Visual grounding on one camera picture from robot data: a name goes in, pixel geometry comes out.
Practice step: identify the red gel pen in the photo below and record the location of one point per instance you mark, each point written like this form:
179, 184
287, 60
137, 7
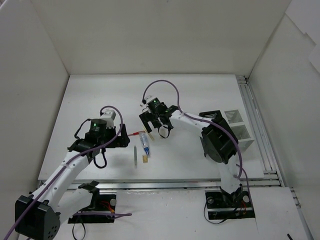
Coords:
136, 133

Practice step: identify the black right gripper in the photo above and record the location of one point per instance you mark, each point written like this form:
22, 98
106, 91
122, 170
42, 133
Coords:
152, 117

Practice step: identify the grey highlighter pen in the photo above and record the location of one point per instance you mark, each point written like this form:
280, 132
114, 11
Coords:
135, 157

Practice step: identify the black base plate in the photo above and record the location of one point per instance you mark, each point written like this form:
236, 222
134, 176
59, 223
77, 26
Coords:
105, 203
219, 211

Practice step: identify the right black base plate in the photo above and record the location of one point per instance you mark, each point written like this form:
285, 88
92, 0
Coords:
219, 211

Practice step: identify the small tan eraser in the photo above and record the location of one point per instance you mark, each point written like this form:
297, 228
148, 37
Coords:
145, 159

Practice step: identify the aluminium rail frame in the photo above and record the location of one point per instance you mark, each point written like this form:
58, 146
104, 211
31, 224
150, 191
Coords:
178, 158

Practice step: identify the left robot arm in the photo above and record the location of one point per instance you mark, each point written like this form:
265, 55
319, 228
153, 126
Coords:
40, 215

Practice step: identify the clear glue bottle blue cap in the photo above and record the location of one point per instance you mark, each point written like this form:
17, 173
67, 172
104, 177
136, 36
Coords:
145, 143

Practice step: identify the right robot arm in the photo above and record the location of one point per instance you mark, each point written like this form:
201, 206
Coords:
217, 139

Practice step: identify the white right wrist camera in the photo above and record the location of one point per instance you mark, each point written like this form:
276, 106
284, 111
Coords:
147, 98

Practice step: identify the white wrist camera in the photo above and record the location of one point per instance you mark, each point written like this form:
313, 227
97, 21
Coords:
147, 98
109, 117

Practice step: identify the beige eraser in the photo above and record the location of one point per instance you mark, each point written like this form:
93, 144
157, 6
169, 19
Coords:
163, 130

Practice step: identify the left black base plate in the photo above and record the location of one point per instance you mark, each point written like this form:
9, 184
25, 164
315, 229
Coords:
105, 203

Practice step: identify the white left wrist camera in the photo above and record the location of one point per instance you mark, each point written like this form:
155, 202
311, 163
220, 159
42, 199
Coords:
109, 117

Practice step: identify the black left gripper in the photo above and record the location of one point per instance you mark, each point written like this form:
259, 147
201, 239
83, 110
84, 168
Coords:
120, 136

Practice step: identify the white slotted container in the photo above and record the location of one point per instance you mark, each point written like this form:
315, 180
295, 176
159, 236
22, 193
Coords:
242, 132

